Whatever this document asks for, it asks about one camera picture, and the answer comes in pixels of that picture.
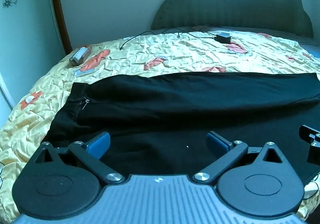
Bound grey padded headboard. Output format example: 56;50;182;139
151;0;314;38

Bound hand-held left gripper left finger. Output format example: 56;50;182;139
34;131;125;185

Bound black pants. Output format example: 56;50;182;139
43;72;320;184

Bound small brown box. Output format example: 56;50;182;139
68;47;93;67

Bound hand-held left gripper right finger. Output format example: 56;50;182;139
193;131;288;183

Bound brown wooden frame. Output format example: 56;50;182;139
48;0;73;55

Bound yellow floral bedspread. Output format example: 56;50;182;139
0;29;320;220

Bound black cable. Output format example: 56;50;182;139
119;30;177;51
177;30;217;39

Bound wardrobe sliding door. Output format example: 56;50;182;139
0;0;71;110

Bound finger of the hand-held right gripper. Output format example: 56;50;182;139
299;125;320;165

